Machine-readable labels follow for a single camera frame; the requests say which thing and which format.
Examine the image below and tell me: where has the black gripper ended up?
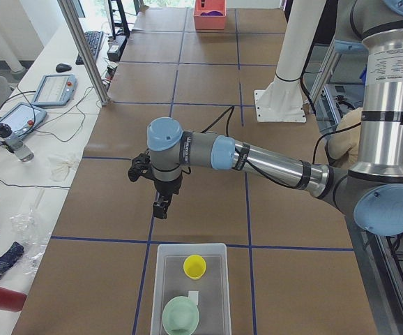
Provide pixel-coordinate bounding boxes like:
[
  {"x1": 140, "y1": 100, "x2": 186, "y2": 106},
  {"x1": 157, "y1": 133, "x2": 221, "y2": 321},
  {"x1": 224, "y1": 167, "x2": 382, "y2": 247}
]
[{"x1": 153, "y1": 176, "x2": 183, "y2": 219}]

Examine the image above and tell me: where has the purple microfiber cloth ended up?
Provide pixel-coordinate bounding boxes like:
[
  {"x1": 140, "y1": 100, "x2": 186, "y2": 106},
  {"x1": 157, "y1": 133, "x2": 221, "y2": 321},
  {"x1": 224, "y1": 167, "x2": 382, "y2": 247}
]
[{"x1": 200, "y1": 10, "x2": 223, "y2": 17}]

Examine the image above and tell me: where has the yellow plastic cup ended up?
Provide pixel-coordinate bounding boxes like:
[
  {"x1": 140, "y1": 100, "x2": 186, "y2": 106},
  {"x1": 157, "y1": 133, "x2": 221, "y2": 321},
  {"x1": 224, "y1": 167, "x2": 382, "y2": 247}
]
[{"x1": 183, "y1": 255, "x2": 206, "y2": 280}]

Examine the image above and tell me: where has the mint green bowl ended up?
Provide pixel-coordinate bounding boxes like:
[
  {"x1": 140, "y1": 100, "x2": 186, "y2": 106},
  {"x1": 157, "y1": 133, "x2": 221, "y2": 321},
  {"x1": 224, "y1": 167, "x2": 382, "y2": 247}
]
[{"x1": 162, "y1": 296, "x2": 199, "y2": 334}]

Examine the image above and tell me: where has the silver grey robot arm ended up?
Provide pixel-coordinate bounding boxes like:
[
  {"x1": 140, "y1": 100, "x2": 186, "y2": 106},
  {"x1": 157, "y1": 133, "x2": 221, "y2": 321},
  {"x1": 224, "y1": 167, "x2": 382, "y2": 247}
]
[{"x1": 147, "y1": 1, "x2": 403, "y2": 236}]

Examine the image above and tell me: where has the translucent white plastic box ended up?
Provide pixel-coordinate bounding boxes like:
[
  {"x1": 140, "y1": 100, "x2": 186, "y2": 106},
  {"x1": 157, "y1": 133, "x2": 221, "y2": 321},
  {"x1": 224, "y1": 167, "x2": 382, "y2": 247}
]
[{"x1": 150, "y1": 243, "x2": 232, "y2": 334}]

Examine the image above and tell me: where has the black computer box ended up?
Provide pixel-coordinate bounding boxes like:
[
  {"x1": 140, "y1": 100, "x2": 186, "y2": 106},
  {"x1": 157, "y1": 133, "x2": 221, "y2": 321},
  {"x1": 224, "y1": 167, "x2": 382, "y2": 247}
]
[{"x1": 107, "y1": 36, "x2": 127, "y2": 62}]

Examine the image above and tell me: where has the white label in box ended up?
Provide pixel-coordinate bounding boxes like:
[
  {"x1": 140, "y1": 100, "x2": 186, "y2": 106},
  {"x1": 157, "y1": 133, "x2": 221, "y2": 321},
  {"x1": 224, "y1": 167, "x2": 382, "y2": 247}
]
[{"x1": 188, "y1": 290, "x2": 199, "y2": 306}]

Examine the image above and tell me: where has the pink plastic bin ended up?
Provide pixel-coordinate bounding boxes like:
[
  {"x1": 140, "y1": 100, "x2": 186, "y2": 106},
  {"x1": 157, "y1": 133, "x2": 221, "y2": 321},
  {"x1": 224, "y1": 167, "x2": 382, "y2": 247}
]
[{"x1": 193, "y1": 0, "x2": 227, "y2": 30}]

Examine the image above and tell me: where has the crumpled white tissue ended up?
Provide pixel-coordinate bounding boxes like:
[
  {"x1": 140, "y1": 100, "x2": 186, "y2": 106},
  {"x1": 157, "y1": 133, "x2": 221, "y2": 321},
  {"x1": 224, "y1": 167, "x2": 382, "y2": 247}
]
[{"x1": 48, "y1": 154, "x2": 80, "y2": 181}]

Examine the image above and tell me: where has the black keyboard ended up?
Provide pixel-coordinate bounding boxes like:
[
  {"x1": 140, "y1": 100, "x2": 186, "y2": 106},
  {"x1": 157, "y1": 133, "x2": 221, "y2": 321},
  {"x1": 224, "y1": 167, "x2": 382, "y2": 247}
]
[{"x1": 84, "y1": 31, "x2": 105, "y2": 61}]

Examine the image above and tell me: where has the upper teach pendant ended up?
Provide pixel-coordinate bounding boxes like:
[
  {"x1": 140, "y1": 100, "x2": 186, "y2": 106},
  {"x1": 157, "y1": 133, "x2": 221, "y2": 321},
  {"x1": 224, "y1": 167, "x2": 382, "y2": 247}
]
[{"x1": 31, "y1": 73, "x2": 77, "y2": 108}]

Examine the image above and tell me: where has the teach pendant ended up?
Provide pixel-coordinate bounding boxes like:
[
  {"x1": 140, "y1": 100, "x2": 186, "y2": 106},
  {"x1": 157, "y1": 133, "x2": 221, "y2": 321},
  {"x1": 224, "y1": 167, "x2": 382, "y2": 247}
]
[
  {"x1": 31, "y1": 73, "x2": 77, "y2": 108},
  {"x1": 0, "y1": 103, "x2": 47, "y2": 140}
]

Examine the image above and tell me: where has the black computer mouse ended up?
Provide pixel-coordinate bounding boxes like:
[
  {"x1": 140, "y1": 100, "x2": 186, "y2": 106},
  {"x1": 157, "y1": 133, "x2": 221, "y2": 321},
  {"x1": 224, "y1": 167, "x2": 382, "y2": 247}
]
[{"x1": 55, "y1": 63, "x2": 72, "y2": 73}]

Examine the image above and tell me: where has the folded blue umbrella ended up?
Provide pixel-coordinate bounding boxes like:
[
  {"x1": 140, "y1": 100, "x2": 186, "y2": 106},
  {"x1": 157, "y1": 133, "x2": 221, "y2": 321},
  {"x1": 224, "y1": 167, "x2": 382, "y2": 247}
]
[{"x1": 0, "y1": 241, "x2": 24, "y2": 279}]

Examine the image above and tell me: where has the lower teach pendant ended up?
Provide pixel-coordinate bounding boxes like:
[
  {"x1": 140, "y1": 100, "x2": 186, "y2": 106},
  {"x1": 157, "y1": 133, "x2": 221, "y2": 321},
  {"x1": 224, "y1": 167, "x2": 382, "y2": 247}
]
[{"x1": 0, "y1": 103, "x2": 47, "y2": 140}]

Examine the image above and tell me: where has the clear water bottle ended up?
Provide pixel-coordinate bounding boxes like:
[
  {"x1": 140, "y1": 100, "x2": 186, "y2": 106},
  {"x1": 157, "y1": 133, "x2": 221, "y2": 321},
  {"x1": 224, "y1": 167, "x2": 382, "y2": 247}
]
[{"x1": 0, "y1": 123, "x2": 34, "y2": 162}]

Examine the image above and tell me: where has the seated person in beige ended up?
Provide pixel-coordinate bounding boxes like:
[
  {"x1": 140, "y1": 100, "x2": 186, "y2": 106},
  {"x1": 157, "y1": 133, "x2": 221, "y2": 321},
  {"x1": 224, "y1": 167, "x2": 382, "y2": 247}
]
[{"x1": 327, "y1": 107, "x2": 363, "y2": 170}]

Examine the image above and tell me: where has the red fire extinguisher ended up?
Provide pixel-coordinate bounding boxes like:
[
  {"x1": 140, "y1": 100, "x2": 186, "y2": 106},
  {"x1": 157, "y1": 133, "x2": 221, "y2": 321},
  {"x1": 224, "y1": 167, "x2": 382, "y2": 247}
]
[{"x1": 0, "y1": 287, "x2": 27, "y2": 312}]

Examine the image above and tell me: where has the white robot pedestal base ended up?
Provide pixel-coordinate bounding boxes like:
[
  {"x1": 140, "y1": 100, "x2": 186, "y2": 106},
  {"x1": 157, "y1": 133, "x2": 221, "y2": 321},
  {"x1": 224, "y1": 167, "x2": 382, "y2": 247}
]
[{"x1": 254, "y1": 1, "x2": 324, "y2": 123}]

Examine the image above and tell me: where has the aluminium frame post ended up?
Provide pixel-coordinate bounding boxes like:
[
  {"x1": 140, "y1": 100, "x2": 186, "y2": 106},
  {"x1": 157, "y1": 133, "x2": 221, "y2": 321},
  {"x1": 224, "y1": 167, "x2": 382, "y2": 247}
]
[{"x1": 57, "y1": 0, "x2": 109, "y2": 106}]

